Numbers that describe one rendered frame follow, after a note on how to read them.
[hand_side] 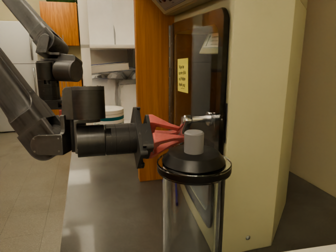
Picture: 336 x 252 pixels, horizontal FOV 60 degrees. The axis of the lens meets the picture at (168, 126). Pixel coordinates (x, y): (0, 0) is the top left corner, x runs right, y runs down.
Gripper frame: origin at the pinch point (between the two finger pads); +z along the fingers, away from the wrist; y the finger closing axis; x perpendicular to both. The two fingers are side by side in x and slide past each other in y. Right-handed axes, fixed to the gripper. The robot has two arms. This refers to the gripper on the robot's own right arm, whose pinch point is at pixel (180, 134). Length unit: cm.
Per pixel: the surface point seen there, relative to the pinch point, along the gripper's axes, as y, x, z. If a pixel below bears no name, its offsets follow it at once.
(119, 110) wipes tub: 44, 52, -4
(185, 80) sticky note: 14.0, 0.1, 4.2
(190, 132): -7.9, -14.1, -3.8
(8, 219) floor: 54, 214, -84
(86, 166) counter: 17, 48, -19
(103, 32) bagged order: 114, 71, -6
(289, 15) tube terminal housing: 8.6, -22.0, 15.2
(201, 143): -9.5, -13.6, -2.4
